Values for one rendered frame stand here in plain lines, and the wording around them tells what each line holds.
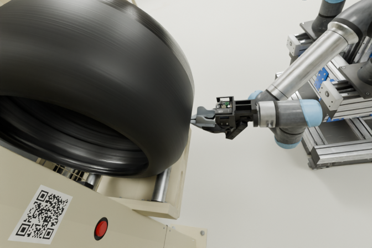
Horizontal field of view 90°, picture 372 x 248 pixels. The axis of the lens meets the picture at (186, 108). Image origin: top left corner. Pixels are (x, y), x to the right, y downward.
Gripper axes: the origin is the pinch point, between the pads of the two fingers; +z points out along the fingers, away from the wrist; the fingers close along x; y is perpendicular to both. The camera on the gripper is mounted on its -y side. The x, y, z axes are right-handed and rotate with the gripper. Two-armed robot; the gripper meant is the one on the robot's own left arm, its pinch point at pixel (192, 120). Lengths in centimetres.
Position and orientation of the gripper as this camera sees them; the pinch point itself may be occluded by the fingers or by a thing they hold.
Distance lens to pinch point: 61.5
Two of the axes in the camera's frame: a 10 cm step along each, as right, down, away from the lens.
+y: -2.6, -6.1, -7.5
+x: -1.4, 7.9, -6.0
